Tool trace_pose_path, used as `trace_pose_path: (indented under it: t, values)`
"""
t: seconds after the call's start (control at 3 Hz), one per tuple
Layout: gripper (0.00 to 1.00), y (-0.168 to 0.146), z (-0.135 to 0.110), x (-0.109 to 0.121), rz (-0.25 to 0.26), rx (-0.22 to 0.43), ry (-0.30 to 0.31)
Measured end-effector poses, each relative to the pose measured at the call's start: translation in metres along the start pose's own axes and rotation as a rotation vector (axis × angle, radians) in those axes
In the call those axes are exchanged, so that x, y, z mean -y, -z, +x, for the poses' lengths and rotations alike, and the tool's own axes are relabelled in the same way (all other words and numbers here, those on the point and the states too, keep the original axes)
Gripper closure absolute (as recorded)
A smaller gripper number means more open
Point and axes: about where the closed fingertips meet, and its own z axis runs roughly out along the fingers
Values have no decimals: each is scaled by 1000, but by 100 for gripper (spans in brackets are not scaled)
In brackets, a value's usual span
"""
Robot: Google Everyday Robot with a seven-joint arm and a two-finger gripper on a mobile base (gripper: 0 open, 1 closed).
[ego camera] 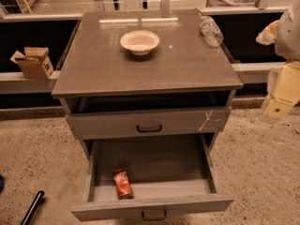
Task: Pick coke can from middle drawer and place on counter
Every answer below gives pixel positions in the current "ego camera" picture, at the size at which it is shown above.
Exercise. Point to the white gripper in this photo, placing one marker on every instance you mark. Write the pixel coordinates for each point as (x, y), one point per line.
(289, 35)

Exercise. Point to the clear plastic water bottle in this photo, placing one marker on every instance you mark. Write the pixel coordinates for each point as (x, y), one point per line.
(210, 31)

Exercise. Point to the open grey middle drawer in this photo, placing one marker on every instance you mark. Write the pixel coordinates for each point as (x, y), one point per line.
(169, 175)

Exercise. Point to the grey drawer cabinet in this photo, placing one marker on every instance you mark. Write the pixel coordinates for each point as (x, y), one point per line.
(182, 72)

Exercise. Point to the white paper bowl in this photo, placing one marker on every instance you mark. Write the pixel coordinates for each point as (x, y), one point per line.
(139, 42)

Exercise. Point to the black cylindrical pole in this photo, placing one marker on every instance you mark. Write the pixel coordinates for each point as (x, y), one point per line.
(38, 200)

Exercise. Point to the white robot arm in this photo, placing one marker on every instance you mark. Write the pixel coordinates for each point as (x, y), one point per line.
(287, 43)

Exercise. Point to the closed grey top drawer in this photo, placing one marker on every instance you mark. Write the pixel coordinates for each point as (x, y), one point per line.
(107, 125)

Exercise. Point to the open cardboard box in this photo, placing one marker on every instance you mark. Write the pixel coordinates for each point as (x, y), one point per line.
(34, 63)

